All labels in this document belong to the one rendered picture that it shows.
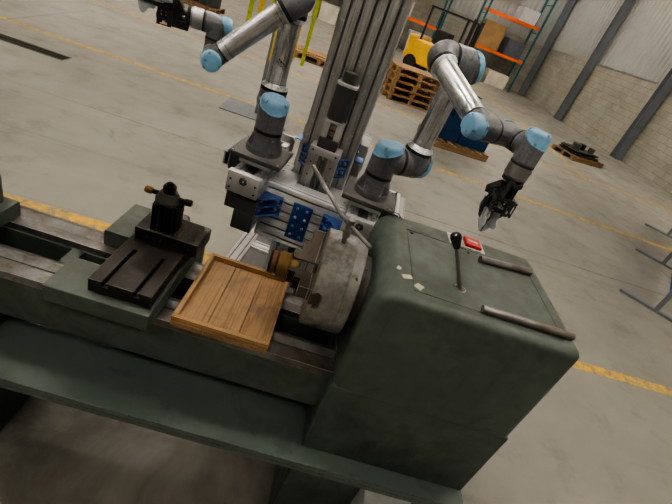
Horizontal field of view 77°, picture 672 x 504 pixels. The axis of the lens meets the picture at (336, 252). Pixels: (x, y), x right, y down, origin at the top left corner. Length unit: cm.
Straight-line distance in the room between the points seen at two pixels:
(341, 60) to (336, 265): 95
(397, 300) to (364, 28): 112
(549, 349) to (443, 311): 31
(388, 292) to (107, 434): 147
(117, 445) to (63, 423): 24
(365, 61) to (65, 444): 196
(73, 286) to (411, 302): 94
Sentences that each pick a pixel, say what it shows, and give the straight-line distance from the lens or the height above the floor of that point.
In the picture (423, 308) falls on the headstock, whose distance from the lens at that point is 114.
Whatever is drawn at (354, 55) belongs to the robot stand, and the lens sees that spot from 186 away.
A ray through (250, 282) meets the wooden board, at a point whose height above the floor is 89.
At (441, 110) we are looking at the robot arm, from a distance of 176.
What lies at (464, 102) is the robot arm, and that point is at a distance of 145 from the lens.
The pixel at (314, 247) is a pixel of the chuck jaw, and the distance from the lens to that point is 133.
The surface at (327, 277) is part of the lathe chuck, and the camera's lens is 119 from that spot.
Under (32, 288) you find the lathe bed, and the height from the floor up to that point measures 83.
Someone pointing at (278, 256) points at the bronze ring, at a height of 111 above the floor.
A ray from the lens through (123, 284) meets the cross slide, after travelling 134.
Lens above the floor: 185
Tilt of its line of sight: 31 degrees down
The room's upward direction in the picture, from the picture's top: 22 degrees clockwise
